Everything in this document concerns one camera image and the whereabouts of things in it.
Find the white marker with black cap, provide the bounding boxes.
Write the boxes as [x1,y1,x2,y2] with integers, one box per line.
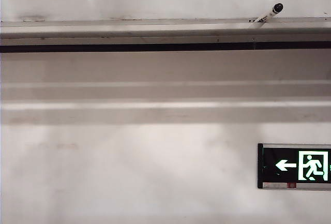
[248,2,284,29]

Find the aluminium whiteboard tray ledge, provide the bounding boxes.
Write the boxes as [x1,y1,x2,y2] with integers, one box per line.
[0,16,331,54]

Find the black green emergency exit sign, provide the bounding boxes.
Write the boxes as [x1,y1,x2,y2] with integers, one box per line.
[257,142,331,190]

